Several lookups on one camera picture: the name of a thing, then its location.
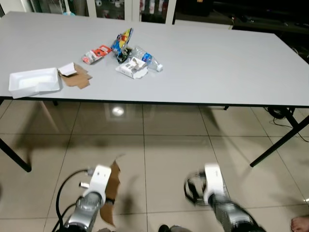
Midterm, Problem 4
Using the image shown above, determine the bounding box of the small brown cardboard piece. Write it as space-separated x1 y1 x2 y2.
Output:
59 64 92 89

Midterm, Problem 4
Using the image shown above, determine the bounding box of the white glass-door cabinet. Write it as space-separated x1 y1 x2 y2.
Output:
29 0 177 25

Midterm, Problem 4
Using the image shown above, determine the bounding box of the white foam tray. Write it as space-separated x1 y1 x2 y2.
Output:
9 68 62 99

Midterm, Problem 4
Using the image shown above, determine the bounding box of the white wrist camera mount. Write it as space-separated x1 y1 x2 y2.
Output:
203 163 226 204
79 164 112 196

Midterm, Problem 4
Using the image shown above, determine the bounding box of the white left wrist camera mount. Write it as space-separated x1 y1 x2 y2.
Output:
79 164 112 196

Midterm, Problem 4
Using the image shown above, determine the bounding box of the black floor cable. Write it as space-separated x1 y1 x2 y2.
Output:
267 105 309 142

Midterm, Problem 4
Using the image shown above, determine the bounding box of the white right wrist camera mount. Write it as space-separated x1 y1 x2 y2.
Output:
203 163 226 204

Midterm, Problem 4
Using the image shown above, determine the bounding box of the blue yellow snack bag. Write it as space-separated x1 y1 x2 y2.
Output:
111 28 134 56

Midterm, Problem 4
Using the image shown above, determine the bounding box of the person's bare foot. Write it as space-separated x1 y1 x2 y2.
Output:
291 216 309 232

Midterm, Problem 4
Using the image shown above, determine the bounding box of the large brown cardboard piece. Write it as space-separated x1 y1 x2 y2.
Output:
99 155 125 228

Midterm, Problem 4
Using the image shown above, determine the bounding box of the red snack wrapper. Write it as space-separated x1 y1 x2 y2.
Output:
81 45 112 65

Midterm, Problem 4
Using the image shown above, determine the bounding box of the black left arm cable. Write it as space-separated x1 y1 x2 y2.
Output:
55 168 92 232

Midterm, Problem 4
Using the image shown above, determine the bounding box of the white crumpled carton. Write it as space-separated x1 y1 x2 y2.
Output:
116 57 148 79

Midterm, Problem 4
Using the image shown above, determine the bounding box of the white paper sheet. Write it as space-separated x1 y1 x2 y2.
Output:
58 63 78 77

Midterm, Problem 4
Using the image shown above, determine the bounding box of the black crumpled wrapper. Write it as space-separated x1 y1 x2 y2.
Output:
116 48 134 63

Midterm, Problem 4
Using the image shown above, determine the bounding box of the grey folding table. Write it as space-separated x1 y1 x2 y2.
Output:
0 11 309 173

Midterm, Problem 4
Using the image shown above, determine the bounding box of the grey robot foot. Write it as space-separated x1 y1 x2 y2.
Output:
158 224 194 232

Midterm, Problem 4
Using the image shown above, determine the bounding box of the clear plastic bottle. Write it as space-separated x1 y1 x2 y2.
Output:
130 46 164 72

